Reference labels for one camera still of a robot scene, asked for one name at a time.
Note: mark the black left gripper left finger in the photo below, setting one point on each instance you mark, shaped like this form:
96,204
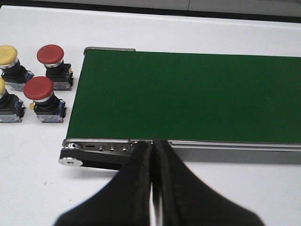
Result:
124,201

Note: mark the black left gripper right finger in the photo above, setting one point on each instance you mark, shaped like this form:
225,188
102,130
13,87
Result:
182,199

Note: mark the red mushroom push button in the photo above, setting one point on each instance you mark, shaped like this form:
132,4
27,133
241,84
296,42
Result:
46,105
51,56

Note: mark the yellow mushroom push button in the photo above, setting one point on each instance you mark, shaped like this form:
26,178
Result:
13,73
11,107

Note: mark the conveyor end roller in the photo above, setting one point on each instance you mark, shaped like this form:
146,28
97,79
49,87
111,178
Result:
73,155

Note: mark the green conveyor belt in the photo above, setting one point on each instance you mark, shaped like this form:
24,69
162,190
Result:
181,96

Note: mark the grey stone countertop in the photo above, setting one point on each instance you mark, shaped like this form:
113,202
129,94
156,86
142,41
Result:
259,7

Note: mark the aluminium conveyor frame rail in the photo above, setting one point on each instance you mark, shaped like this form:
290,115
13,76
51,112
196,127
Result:
206,151

